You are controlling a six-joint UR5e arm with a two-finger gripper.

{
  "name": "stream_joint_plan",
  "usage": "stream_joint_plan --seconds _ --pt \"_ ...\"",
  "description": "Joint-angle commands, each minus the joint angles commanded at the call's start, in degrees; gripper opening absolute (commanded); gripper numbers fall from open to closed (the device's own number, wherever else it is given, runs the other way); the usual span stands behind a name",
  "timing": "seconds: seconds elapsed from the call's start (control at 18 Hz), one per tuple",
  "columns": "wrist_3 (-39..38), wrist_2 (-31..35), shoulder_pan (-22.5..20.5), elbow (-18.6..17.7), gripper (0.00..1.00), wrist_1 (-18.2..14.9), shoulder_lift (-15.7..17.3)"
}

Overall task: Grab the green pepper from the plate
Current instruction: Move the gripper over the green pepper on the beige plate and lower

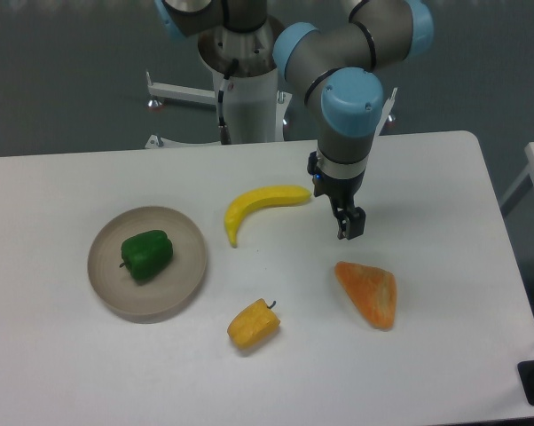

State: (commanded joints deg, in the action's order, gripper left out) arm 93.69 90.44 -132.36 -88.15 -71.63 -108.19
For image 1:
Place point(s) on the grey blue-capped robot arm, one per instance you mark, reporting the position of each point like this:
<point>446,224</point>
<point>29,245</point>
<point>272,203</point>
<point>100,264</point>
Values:
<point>182,19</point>

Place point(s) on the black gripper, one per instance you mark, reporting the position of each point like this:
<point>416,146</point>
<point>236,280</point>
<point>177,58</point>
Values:
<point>339,182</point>

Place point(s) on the yellow toy banana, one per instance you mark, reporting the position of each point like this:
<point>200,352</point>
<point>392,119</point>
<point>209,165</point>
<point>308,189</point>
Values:
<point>264,197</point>

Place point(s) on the green toy bell pepper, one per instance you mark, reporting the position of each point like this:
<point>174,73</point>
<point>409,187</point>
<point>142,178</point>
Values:
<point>146,254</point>

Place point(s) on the orange toy fruit wedge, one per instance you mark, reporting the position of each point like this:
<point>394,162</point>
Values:
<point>372,290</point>

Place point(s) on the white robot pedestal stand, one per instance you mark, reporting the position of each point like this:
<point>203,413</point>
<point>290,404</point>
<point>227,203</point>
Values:
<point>331,72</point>

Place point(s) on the yellow toy bell pepper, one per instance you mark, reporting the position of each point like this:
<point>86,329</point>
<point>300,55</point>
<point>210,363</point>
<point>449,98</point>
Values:
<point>253,326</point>

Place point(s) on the beige round plate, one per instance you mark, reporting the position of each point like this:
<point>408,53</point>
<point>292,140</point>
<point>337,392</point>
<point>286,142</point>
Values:
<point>156,299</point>

